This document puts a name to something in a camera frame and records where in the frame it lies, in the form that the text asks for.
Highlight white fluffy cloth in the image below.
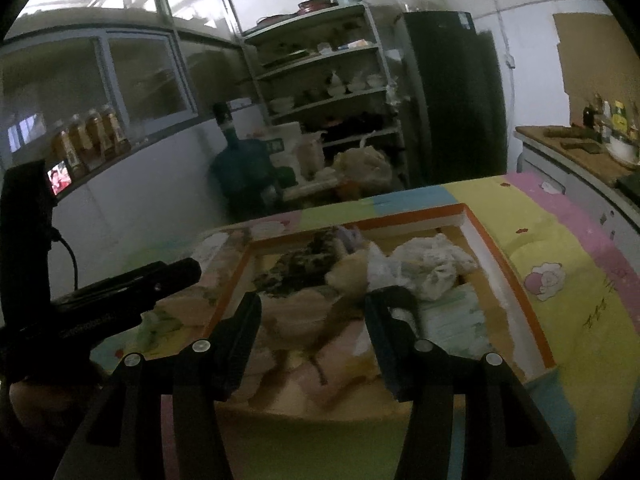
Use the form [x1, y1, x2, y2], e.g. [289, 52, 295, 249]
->
[367, 233, 480, 302]

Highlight cream plush toy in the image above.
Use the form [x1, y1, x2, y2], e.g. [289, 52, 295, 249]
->
[326, 249, 369, 298]

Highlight leopard print cloth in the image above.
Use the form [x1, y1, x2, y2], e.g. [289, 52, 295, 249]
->
[253, 228, 344, 297]

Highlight purple soft cloth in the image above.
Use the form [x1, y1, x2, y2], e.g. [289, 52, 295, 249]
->
[335, 226, 369, 255]

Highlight small lit screen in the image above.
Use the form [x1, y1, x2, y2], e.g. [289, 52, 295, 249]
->
[48, 160, 73, 195]

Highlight amber liquid bottles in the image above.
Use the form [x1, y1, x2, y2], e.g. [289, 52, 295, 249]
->
[51, 104, 131, 183]

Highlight orange rimmed cardboard box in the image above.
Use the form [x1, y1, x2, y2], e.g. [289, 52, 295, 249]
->
[220, 204, 554, 424]

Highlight kitchen counter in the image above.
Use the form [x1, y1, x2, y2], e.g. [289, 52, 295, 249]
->
[514, 126, 639, 226]

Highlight white plastic bag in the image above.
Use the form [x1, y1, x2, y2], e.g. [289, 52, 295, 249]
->
[332, 134, 394, 193]

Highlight black refrigerator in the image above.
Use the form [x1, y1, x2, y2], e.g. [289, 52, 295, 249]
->
[395, 11, 506, 184]

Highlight brown cardboard sheet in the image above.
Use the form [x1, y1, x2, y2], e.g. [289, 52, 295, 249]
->
[553, 13, 639, 124]

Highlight metal storage shelf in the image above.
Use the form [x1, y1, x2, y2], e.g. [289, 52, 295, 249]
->
[242, 2, 410, 186]

